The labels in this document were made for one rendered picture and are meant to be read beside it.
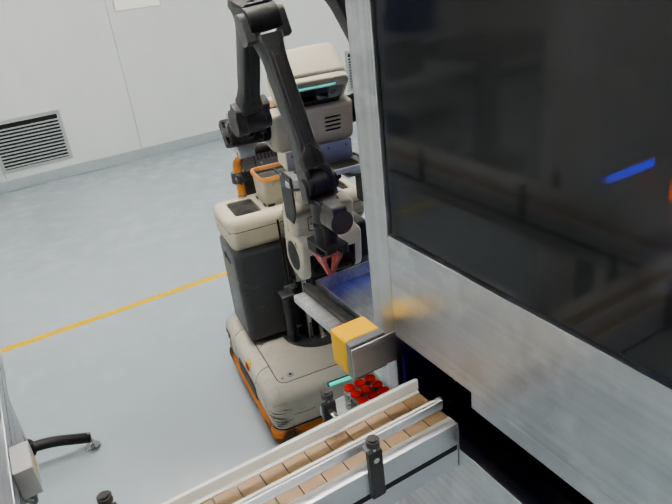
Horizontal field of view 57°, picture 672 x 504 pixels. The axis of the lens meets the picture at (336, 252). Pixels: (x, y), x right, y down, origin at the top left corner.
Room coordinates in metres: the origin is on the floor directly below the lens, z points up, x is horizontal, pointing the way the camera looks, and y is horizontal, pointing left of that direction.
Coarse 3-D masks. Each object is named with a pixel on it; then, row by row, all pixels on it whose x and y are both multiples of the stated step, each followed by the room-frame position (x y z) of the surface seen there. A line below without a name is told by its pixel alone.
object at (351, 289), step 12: (360, 264) 1.38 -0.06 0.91; (336, 276) 1.34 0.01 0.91; (348, 276) 1.36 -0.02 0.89; (360, 276) 1.37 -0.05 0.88; (324, 288) 1.28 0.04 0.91; (336, 288) 1.33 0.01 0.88; (348, 288) 1.32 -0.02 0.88; (360, 288) 1.31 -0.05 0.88; (336, 300) 1.23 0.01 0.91; (348, 300) 1.26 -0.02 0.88; (360, 300) 1.25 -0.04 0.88; (372, 300) 1.25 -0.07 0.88; (348, 312) 1.18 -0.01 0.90; (360, 312) 1.20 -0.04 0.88; (372, 312) 1.20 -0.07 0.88
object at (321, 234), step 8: (320, 224) 1.35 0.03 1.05; (320, 232) 1.34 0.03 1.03; (328, 232) 1.34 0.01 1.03; (312, 240) 1.38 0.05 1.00; (320, 240) 1.34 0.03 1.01; (328, 240) 1.34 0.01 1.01; (336, 240) 1.35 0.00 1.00; (344, 240) 1.35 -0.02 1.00; (320, 248) 1.33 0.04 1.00; (328, 248) 1.32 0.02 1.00; (336, 248) 1.32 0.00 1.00; (344, 248) 1.33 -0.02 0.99
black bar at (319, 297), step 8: (304, 288) 1.33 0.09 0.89; (312, 288) 1.31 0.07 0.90; (312, 296) 1.29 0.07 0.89; (320, 296) 1.26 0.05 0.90; (320, 304) 1.26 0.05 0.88; (328, 304) 1.22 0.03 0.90; (336, 304) 1.22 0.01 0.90; (336, 312) 1.19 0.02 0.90; (344, 312) 1.18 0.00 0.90; (344, 320) 1.16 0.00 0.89
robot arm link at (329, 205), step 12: (300, 180) 1.35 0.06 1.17; (336, 180) 1.37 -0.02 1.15; (324, 192) 1.37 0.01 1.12; (336, 192) 1.36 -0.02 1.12; (324, 204) 1.30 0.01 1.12; (336, 204) 1.29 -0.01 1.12; (324, 216) 1.30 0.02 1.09; (336, 216) 1.27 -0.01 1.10; (348, 216) 1.28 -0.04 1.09; (336, 228) 1.27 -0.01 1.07; (348, 228) 1.28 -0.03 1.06
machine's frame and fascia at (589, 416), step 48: (432, 288) 0.80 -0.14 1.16; (480, 288) 0.71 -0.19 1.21; (432, 336) 0.81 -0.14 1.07; (480, 336) 0.71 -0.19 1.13; (528, 336) 0.63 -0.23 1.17; (576, 336) 0.57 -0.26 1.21; (480, 384) 0.71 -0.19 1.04; (528, 384) 0.63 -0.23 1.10; (576, 384) 0.57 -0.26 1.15; (624, 384) 0.51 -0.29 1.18; (528, 432) 0.63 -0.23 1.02; (576, 432) 0.56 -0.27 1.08; (624, 432) 0.51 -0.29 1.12; (576, 480) 0.55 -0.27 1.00; (624, 480) 0.50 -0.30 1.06
